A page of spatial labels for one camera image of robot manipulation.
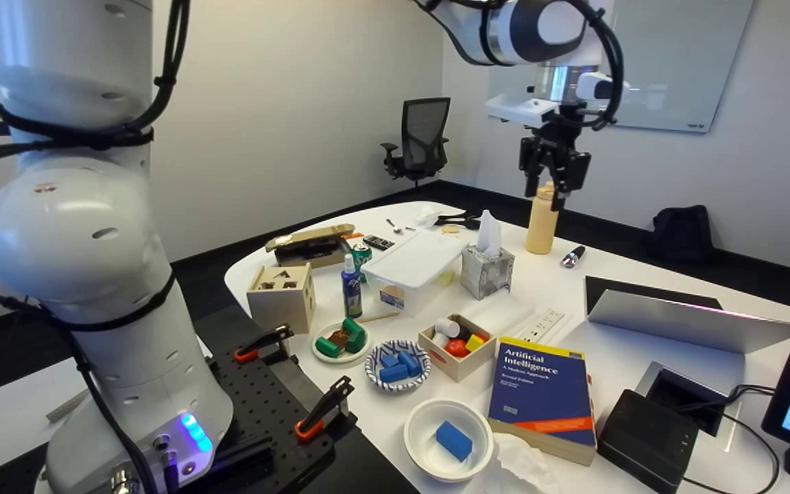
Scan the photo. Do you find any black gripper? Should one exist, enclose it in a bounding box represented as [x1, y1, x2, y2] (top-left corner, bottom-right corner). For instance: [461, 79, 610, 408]
[517, 107, 596, 219]

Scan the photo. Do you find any black box device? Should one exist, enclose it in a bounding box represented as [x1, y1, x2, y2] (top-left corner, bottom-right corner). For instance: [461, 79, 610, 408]
[596, 388, 702, 472]

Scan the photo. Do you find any beige water bottle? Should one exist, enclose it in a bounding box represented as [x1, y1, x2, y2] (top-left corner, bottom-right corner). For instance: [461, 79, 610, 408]
[524, 178, 565, 259]

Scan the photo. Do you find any black marker pen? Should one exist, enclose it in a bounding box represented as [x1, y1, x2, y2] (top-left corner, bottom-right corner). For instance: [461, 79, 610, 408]
[557, 242, 591, 271]

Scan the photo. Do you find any black stapler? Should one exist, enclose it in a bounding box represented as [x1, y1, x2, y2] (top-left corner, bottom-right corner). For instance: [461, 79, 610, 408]
[432, 208, 484, 233]

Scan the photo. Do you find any grey tissue box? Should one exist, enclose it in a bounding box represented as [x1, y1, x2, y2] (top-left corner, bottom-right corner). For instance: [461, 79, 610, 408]
[461, 208, 520, 301]

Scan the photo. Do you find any white remote control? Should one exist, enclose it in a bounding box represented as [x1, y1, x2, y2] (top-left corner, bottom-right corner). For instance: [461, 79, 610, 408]
[505, 306, 568, 349]

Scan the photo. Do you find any black mesh office chair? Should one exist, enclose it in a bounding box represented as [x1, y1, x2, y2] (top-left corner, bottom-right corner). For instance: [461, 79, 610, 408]
[378, 97, 454, 188]

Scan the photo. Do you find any black backpack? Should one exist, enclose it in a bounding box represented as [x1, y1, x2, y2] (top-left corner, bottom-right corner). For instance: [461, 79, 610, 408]
[651, 203, 720, 268]

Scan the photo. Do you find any white lidded plastic container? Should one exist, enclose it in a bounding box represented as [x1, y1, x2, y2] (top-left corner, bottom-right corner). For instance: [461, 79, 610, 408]
[361, 229, 473, 318]

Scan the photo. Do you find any silver laptop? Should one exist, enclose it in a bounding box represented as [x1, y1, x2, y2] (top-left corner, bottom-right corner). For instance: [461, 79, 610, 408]
[561, 288, 790, 406]

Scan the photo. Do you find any wooden toy tray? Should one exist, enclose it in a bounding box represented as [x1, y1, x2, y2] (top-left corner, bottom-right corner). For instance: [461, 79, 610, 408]
[417, 312, 499, 385]

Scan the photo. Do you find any blue textbook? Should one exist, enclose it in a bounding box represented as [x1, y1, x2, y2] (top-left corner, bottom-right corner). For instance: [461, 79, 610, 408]
[485, 334, 599, 470]

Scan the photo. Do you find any blue toy block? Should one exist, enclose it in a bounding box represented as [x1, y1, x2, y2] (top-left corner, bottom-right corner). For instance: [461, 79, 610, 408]
[376, 344, 424, 385]

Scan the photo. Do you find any blue patterned bowl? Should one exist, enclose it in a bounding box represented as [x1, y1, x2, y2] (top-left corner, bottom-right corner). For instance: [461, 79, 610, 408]
[365, 341, 435, 396]

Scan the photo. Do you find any wooden brush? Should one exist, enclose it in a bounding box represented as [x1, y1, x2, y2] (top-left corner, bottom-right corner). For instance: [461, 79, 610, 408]
[265, 222, 361, 268]

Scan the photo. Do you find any black flat box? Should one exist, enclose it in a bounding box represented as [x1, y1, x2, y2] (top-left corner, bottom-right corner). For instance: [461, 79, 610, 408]
[636, 359, 747, 439]

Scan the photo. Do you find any small white plate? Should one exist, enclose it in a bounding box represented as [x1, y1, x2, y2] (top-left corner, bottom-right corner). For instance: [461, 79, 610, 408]
[308, 318, 374, 369]

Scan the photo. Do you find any blue rectangular block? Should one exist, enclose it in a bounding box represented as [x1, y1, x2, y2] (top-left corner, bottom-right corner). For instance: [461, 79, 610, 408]
[435, 419, 477, 463]

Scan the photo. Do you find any white crumpled cloth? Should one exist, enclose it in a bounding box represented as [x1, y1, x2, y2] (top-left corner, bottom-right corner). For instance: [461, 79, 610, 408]
[461, 432, 574, 494]

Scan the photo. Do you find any white bowl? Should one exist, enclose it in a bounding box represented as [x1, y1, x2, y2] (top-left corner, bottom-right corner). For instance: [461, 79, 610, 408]
[402, 399, 498, 487]

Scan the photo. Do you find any wooden shape sorter box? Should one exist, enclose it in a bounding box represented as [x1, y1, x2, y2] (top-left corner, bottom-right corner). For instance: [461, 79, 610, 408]
[245, 262, 319, 337]

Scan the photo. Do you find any black orange clamp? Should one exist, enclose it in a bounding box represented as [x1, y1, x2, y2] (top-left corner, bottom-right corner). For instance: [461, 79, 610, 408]
[232, 321, 296, 369]
[291, 374, 361, 447]

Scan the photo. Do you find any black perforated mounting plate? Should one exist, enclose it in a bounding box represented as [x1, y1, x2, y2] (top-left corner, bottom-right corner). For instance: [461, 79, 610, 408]
[195, 306, 421, 494]

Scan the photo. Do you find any white paper sheet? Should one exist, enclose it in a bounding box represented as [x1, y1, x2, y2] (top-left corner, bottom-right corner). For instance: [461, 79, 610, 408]
[0, 355, 96, 474]

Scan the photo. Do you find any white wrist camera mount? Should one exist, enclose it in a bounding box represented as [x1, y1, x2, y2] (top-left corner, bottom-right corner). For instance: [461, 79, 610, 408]
[484, 64, 621, 131]

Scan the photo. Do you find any glass wall whiteboard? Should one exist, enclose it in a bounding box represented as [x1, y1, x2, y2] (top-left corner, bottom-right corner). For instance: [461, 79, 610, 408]
[488, 0, 760, 137]

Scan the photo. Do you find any black device cable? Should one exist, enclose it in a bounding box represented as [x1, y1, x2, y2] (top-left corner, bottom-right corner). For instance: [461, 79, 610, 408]
[680, 381, 787, 494]

